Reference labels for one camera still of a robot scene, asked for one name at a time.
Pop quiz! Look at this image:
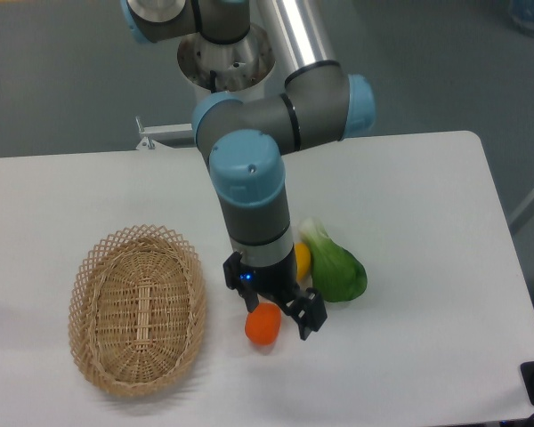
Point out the white metal frame left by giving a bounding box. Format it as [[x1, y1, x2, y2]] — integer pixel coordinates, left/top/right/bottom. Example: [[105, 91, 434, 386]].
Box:
[[135, 116, 195, 150]]

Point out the yellow toy pepper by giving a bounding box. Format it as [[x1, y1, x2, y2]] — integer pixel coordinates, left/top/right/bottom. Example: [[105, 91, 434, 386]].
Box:
[[294, 242, 311, 281]]

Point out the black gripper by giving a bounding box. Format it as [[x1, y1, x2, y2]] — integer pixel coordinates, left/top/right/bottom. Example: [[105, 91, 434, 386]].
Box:
[[223, 250, 328, 341]]

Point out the woven wicker basket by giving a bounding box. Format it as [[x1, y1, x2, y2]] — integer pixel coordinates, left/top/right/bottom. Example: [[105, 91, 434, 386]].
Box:
[[69, 224, 206, 398]]

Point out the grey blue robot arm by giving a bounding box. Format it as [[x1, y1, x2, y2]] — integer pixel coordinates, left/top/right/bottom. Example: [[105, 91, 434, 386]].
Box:
[[121, 1, 376, 339]]

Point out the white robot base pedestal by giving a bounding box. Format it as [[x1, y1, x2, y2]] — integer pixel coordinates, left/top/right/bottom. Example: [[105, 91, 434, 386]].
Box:
[[177, 24, 275, 102]]

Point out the green toy bok choy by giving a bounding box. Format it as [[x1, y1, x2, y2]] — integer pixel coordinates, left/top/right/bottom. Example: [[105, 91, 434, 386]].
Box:
[[298, 217, 368, 302]]

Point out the orange toy fruit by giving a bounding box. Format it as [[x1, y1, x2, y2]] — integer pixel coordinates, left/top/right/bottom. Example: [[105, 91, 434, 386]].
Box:
[[245, 302, 281, 346]]

